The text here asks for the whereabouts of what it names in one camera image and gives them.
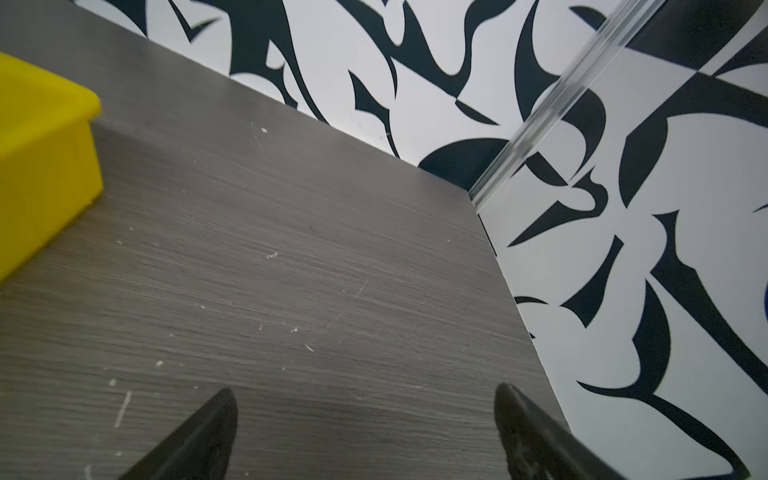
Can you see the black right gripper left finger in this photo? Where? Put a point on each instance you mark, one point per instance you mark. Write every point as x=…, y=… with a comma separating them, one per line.
x=200, y=448

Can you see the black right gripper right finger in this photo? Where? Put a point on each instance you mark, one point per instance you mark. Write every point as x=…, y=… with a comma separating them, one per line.
x=536, y=446

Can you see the yellow plastic bin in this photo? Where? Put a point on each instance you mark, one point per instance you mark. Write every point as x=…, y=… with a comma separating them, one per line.
x=50, y=171

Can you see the aluminium corner rail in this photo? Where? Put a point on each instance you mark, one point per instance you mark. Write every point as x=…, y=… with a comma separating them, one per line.
x=626, y=20

